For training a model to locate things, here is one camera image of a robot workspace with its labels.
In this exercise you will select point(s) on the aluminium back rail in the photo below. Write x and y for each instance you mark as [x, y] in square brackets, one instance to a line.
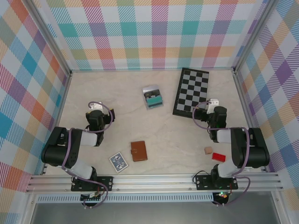
[116, 70]

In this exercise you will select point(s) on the brown leather card holder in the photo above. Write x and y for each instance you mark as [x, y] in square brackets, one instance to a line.
[139, 151]

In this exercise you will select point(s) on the red block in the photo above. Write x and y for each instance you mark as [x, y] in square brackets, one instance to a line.
[218, 157]

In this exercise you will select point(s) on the left controller board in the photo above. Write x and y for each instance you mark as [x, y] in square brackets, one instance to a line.
[93, 195]

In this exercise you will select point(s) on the teal card with dark stripe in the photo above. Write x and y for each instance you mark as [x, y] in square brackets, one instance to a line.
[154, 102]

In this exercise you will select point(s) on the aluminium frame post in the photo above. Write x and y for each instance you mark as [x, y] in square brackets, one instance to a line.
[52, 39]
[253, 35]

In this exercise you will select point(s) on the aluminium front rail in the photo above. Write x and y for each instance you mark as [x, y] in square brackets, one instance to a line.
[151, 183]

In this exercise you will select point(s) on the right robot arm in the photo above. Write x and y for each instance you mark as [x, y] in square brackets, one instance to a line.
[257, 149]

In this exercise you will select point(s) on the right controller board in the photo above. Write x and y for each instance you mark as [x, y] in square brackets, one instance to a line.
[222, 195]

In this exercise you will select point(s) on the aluminium side rail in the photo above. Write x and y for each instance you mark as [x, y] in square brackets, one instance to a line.
[246, 105]
[61, 109]

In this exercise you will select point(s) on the small wooden cube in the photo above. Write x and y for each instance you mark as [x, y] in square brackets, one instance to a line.
[208, 150]

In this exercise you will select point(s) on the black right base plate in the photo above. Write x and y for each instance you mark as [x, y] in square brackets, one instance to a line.
[203, 183]

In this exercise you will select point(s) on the clear plastic card tray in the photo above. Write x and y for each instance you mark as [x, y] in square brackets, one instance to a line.
[153, 99]

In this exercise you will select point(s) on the black speckled card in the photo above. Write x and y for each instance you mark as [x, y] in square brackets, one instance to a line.
[151, 94]

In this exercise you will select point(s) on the controller board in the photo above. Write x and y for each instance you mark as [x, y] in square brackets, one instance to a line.
[222, 195]
[93, 195]

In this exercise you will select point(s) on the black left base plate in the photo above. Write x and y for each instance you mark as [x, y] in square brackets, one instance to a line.
[106, 183]

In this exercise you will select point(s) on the black grey chessboard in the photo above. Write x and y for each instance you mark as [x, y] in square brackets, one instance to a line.
[192, 93]

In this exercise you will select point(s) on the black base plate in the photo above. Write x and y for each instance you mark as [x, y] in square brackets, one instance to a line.
[203, 183]
[106, 183]

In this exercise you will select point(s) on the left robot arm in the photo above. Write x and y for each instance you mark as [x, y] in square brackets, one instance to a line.
[56, 149]

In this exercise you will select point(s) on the blue playing card deck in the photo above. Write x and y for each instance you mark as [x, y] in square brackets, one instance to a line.
[118, 162]

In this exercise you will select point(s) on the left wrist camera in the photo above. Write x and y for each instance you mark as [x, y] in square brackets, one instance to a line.
[96, 106]

